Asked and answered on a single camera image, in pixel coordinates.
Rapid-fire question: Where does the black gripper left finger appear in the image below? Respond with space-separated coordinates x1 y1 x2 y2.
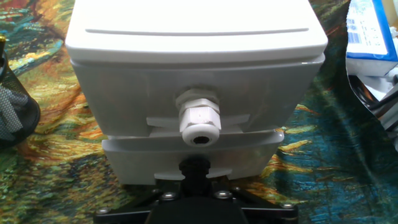
93 183 187 224

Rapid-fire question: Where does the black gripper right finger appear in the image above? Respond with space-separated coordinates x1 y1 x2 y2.
211 183 299 224

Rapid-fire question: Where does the sunflower painting cloth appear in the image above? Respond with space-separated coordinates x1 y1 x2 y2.
0 0 398 224

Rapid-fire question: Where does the black mesh pen holder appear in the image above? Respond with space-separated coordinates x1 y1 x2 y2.
0 51 41 149

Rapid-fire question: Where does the white plastic lidded box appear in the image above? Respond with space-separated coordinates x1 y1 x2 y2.
64 0 329 65

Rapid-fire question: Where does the white box with blue edge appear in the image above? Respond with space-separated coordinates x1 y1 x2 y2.
345 0 398 77

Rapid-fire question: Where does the aluminium frame bar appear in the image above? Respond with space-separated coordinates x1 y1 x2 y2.
366 82 398 131

